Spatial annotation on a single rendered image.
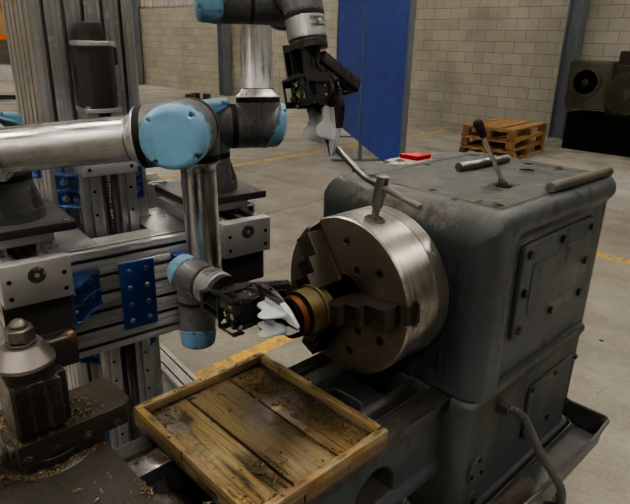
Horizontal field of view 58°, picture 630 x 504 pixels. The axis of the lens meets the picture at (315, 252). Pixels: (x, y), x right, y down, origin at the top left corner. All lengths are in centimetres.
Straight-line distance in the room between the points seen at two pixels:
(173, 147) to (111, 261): 47
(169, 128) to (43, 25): 59
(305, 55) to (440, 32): 1161
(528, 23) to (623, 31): 164
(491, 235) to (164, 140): 61
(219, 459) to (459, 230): 59
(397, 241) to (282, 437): 40
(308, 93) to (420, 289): 40
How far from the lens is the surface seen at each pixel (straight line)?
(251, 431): 108
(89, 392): 99
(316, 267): 107
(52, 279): 129
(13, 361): 86
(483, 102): 1216
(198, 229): 126
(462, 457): 131
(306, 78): 107
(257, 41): 155
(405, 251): 103
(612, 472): 264
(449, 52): 1255
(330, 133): 111
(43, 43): 155
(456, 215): 112
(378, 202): 105
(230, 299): 101
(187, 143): 106
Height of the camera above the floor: 154
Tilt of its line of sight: 20 degrees down
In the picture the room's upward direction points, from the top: 1 degrees clockwise
